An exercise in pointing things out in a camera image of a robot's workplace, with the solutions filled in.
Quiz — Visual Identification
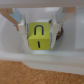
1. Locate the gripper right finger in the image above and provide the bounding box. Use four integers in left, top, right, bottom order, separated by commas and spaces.
49, 7, 77, 44

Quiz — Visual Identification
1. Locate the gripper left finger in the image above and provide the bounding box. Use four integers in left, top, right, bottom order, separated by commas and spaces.
0, 7, 30, 47

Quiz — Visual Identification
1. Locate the yellow block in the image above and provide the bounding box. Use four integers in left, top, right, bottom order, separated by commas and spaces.
27, 21, 55, 51

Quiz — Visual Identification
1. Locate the white plastic box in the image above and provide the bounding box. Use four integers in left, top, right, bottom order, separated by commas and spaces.
0, 5, 84, 73

